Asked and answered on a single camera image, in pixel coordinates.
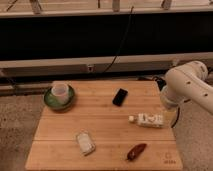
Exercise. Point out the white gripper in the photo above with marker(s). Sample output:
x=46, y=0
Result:
x=170, y=114

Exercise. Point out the black eraser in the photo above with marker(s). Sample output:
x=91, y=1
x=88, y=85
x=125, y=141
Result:
x=120, y=97

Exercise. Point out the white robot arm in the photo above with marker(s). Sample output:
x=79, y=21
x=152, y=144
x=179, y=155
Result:
x=187, y=82

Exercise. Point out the white ceramic cup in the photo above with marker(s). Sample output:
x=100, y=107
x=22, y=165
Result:
x=60, y=91

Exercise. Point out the green ceramic bowl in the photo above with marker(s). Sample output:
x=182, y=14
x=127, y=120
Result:
x=51, y=102

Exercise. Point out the white plastic bottle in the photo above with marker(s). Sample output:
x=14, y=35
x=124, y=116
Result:
x=147, y=120

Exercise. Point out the red chili pepper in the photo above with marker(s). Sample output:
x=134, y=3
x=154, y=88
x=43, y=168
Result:
x=136, y=151

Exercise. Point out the wooden cutting board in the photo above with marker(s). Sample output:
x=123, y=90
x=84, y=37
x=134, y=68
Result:
x=55, y=148

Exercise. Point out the white wrapped packet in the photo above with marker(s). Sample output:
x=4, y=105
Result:
x=85, y=142

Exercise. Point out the metal rail frame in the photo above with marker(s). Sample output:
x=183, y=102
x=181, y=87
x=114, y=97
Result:
x=85, y=65

